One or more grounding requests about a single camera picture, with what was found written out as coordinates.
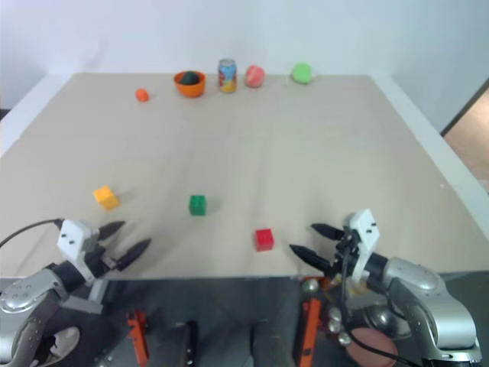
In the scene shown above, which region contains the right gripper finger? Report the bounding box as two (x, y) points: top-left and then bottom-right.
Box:
(288, 243), (334, 275)
(310, 222), (345, 241)

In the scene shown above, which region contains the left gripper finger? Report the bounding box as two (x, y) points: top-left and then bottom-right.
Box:
(97, 220), (127, 242)
(113, 238), (153, 272)

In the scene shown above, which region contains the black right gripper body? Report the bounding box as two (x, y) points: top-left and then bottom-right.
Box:
(325, 226), (361, 283)

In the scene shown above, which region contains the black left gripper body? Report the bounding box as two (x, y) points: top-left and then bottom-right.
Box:
(85, 228), (119, 281)

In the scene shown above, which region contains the yellow cube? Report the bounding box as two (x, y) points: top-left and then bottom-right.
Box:
(92, 185), (120, 211)

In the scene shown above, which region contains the red cube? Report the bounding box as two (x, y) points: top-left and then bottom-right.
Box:
(254, 228), (275, 253)

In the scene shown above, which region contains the long orange clamp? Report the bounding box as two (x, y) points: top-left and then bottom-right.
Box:
(299, 297), (322, 367)

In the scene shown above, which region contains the green cube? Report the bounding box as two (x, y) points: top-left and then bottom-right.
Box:
(188, 194), (209, 217)

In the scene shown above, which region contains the short orange clamp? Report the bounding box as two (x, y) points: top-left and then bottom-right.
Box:
(125, 310), (151, 364)

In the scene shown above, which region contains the brown round disc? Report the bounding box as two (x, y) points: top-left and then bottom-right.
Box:
(349, 327), (399, 367)

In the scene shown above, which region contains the orange bowl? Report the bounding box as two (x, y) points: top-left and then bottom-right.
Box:
(173, 70), (208, 99)

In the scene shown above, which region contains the green apple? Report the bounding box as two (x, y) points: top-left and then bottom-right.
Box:
(290, 62), (313, 85)

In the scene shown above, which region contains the red apple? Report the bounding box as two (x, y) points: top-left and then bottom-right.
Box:
(244, 64), (267, 89)

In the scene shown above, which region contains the colourful drink can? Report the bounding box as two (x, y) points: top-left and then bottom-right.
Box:
(218, 58), (238, 94)

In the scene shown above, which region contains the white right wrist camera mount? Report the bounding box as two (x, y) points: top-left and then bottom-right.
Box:
(345, 208), (382, 286)

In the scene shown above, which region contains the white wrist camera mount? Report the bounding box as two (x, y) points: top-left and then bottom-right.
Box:
(56, 219), (101, 284)
(345, 208), (382, 286)

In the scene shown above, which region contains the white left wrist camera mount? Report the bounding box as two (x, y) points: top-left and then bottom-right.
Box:
(56, 219), (101, 284)

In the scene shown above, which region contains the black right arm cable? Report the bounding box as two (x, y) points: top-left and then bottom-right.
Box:
(338, 244), (417, 367)

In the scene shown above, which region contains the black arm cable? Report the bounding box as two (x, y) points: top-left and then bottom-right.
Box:
(0, 218), (65, 248)
(338, 244), (417, 367)

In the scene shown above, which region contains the grey bracket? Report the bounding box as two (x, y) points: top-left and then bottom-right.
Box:
(63, 278), (110, 315)

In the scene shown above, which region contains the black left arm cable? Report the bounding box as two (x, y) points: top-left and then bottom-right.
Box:
(0, 218), (65, 248)

